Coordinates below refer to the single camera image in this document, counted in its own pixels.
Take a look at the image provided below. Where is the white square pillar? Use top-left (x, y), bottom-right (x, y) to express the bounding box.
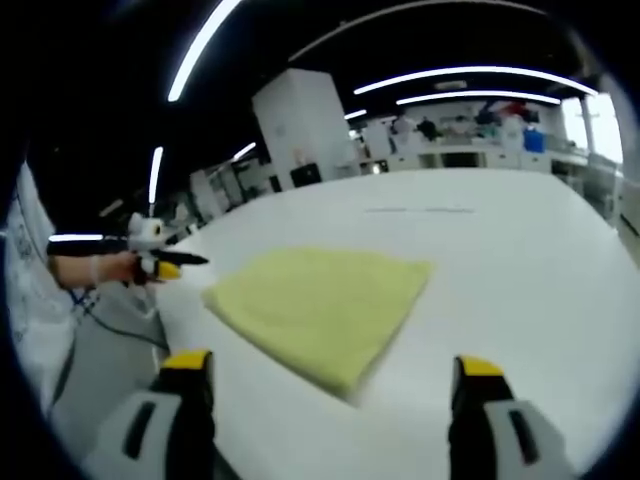
top-left (251, 68), bottom-right (359, 191)

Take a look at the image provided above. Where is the black cabinet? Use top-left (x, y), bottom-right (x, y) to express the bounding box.
top-left (290, 163), bottom-right (322, 189)

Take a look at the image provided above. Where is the dark cable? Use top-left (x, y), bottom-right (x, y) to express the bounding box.
top-left (72, 294), bottom-right (170, 349)

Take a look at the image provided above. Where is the person's left hand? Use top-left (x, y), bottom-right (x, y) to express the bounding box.
top-left (92, 249), bottom-right (139, 285)

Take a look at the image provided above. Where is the person's white printed shirt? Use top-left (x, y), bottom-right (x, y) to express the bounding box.
top-left (7, 164), bottom-right (79, 401)

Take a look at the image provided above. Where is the white tall cabinet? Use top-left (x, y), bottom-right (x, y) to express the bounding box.
top-left (364, 122), bottom-right (392, 157)

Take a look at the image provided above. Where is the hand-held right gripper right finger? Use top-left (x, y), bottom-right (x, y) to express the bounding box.
top-left (448, 354), bottom-right (576, 480)

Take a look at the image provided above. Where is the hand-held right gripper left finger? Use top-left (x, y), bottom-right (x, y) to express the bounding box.
top-left (84, 348), bottom-right (217, 480)

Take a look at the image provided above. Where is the white shelving unit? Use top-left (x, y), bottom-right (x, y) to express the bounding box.
top-left (189, 164), bottom-right (246, 216)

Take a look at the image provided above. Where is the white lab counter row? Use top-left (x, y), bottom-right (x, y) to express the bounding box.
top-left (364, 134), bottom-right (566, 176)

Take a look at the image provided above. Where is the yellow blue grey garment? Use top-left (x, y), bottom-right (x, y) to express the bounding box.
top-left (201, 245), bottom-right (435, 409)

